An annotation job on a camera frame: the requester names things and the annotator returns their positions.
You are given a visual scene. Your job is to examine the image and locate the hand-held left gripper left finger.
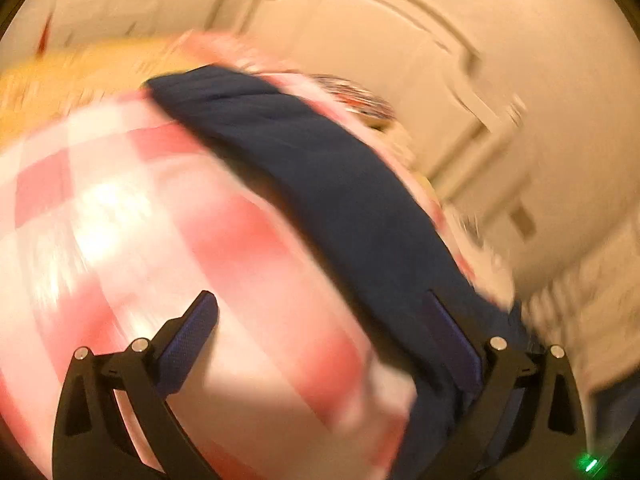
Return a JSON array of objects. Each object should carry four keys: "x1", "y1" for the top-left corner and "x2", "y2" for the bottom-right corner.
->
[{"x1": 51, "y1": 290, "x2": 219, "y2": 480}]

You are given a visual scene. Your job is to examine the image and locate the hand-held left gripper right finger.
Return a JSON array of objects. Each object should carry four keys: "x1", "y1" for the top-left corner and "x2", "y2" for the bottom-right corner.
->
[{"x1": 422, "y1": 290, "x2": 594, "y2": 480}]

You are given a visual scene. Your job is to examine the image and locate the navy down jacket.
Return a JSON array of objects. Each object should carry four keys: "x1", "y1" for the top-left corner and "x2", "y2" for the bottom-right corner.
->
[{"x1": 145, "y1": 64, "x2": 532, "y2": 480}]

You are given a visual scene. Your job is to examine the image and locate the pink checked bed sheet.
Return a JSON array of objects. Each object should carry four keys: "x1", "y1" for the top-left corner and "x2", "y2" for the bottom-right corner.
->
[{"x1": 0, "y1": 30, "x2": 521, "y2": 480}]

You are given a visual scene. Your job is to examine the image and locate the patterned pillow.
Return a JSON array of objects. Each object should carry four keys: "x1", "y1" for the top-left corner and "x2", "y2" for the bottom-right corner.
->
[{"x1": 305, "y1": 74, "x2": 399, "y2": 123}]

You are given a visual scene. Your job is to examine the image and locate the yellow cloth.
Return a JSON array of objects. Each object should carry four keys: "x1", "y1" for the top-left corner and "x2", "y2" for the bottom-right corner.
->
[{"x1": 0, "y1": 35, "x2": 176, "y2": 133}]

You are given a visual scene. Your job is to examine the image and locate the white wardrobe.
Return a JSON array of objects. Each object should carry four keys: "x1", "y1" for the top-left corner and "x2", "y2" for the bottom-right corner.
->
[{"x1": 200, "y1": 0, "x2": 640, "y2": 281}]

